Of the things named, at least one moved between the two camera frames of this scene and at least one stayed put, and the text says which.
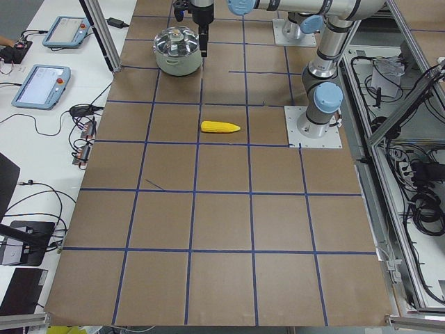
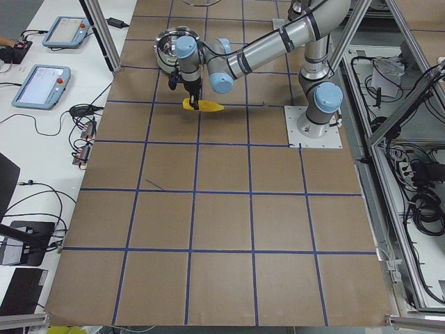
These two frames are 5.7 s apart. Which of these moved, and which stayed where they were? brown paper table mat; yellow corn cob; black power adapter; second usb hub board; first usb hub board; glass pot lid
Moved: glass pot lid; yellow corn cob
Stayed: first usb hub board; second usb hub board; brown paper table mat; black power adapter
